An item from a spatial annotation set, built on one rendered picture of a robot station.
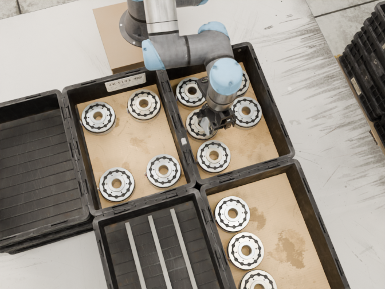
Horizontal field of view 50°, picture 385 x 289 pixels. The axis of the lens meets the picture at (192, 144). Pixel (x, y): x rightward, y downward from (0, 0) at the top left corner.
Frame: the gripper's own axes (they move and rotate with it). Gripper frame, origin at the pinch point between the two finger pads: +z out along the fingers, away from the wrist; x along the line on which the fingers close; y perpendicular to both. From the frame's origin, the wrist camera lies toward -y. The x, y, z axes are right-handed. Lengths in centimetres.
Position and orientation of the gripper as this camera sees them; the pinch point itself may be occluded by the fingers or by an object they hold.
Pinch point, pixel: (211, 120)
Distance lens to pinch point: 129.5
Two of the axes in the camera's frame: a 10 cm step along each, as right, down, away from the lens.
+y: 3.7, 8.9, -2.8
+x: 9.3, -3.4, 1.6
